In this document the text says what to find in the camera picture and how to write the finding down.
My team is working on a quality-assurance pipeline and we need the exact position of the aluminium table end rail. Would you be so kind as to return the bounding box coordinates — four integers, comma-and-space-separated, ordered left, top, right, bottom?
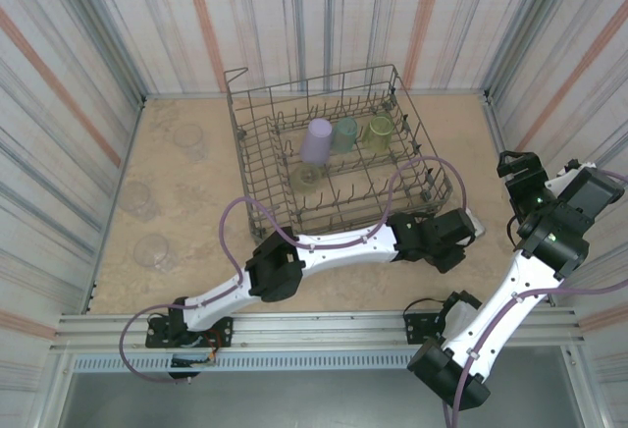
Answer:
144, 91, 488, 102

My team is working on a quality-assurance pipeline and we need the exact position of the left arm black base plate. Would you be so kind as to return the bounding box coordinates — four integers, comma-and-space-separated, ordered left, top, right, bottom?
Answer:
145, 316, 235, 349

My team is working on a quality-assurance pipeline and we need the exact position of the grey slotted cable duct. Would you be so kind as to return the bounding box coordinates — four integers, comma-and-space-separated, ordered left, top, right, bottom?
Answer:
71, 351, 445, 374

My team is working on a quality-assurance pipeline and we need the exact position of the aluminium table side rail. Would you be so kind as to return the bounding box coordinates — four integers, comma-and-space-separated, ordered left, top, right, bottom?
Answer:
80, 93, 148, 315
483, 89, 558, 309

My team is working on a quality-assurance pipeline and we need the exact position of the grey metal panel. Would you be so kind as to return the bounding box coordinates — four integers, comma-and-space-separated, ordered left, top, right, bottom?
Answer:
56, 347, 598, 428

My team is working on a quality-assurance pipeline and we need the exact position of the lilac plastic cup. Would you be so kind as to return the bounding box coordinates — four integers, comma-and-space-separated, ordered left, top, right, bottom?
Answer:
298, 117, 335, 165

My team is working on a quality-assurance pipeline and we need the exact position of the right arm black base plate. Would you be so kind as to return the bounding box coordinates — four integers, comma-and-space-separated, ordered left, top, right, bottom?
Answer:
402, 307, 448, 347

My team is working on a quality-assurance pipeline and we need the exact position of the green translucent plastic cup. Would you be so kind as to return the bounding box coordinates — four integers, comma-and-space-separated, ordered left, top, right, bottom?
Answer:
361, 113, 395, 155

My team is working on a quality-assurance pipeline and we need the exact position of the clear plastic cup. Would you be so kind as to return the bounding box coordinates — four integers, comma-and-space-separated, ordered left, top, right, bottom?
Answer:
132, 234, 176, 272
119, 181, 153, 221
172, 123, 207, 162

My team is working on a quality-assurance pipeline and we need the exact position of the long aluminium mounting rail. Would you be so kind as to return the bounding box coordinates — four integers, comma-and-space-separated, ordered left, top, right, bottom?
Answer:
48, 307, 588, 354

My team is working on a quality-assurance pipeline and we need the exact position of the teal translucent plastic cup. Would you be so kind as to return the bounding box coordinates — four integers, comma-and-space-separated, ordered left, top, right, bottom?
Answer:
331, 116, 359, 154

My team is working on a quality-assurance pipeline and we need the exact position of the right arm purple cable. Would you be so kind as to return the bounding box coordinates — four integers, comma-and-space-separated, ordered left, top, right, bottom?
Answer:
441, 167, 628, 428

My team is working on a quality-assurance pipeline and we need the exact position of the grey wire dish rack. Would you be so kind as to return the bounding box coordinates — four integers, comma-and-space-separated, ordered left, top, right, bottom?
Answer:
224, 64, 455, 243

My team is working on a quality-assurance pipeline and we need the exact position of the yellow translucent plastic cup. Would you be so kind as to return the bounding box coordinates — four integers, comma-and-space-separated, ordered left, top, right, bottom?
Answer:
288, 162, 324, 196

